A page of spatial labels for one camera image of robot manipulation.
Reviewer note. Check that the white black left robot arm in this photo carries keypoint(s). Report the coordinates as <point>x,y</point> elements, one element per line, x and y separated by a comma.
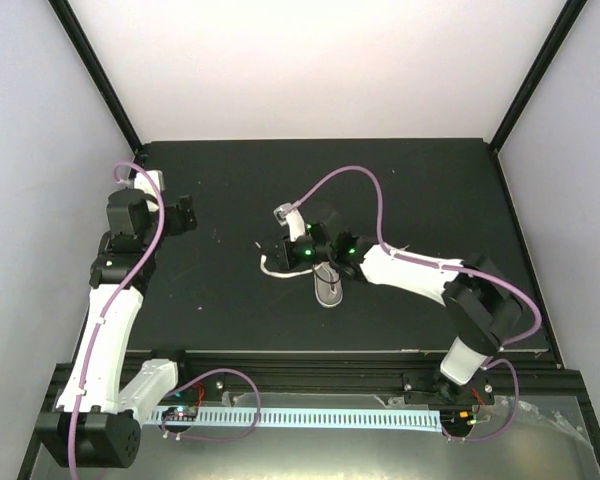
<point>96,420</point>

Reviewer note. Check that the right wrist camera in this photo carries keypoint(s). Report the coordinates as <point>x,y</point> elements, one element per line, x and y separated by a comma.
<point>289,216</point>

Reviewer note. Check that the grey canvas sneaker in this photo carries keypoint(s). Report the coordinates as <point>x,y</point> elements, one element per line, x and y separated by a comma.
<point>327,285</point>

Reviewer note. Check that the controller circuit board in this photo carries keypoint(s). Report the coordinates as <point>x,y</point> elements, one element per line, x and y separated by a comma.
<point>468,418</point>
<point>180,413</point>

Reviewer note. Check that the light blue slotted cable duct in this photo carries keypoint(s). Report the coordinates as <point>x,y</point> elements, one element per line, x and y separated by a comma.
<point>308,418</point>

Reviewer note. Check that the left controller circuit board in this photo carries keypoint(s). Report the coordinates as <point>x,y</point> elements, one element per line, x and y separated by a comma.
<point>180,413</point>

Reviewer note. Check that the black left frame post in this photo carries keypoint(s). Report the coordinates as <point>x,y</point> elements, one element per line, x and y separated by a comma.
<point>83,47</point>

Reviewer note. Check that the right controller circuit board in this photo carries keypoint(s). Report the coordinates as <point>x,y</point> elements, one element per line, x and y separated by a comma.
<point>468,418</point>

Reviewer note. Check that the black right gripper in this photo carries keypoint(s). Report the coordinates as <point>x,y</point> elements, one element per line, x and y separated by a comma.
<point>280,258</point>

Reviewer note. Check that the black right frame post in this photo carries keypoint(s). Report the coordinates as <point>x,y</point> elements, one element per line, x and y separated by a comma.
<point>550,47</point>

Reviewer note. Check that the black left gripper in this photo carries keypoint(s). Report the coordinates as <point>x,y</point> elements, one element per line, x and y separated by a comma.
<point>178,226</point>

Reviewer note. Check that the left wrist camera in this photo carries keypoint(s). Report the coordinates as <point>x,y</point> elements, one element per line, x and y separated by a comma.
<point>149,181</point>

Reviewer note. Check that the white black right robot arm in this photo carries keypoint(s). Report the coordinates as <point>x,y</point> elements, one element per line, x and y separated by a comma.
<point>483,313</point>

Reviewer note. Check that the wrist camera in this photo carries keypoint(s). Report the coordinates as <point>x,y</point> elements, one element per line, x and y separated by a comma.
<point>149,181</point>
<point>289,216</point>

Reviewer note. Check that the black frame post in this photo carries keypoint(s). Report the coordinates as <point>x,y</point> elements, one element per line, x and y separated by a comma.
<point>550,47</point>
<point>83,47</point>

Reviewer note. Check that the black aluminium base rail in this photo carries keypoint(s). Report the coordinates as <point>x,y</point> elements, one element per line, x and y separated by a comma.
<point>383,373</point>

